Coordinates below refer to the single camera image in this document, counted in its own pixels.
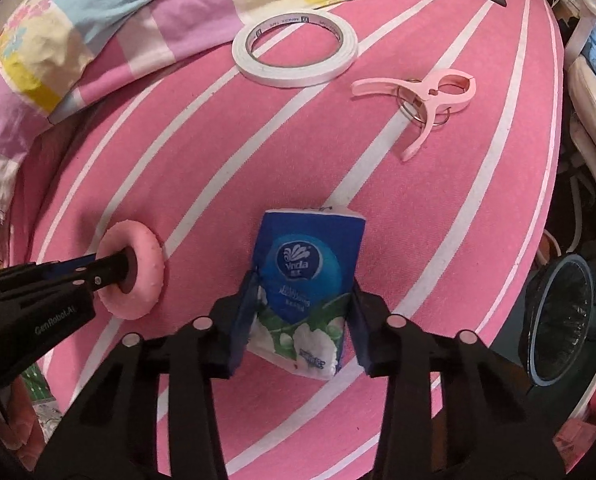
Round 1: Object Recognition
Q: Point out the pink clothes clip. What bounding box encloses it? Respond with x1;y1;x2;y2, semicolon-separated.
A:
350;68;478;162

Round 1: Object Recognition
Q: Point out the colourful striped quilt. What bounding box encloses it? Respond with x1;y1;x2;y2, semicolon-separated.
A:
0;0;524;276

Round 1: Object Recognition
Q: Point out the green printed packet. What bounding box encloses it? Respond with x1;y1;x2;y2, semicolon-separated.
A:
20;365;54;406

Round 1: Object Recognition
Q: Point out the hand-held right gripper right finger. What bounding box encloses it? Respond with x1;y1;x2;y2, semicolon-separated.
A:
345;277;569;480

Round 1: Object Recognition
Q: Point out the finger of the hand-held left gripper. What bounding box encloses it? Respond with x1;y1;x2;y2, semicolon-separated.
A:
30;255;99;281
53;251;140;295

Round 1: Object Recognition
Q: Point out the pink striped bed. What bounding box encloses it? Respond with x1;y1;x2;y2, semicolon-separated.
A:
8;0;564;480

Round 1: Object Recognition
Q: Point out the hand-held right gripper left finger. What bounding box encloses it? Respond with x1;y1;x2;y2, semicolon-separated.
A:
33;270;264;480

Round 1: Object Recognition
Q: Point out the blue tissue pack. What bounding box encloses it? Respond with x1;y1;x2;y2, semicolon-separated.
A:
245;205;368;377

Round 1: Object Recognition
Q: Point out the white tape roll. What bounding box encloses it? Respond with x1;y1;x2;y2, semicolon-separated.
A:
231;8;360;87

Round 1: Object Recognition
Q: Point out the dark round waste bin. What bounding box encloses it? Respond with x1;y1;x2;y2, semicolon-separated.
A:
518;254;596;387

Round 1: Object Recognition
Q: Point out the pink ring toy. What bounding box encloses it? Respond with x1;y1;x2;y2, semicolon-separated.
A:
94;220;170;321

